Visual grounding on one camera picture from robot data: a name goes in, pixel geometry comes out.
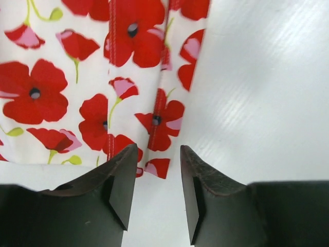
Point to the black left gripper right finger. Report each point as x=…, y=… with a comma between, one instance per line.
x=223, y=212

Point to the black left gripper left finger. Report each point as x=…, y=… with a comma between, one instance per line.
x=91, y=210

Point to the white red floral skirt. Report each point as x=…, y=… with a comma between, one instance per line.
x=81, y=80

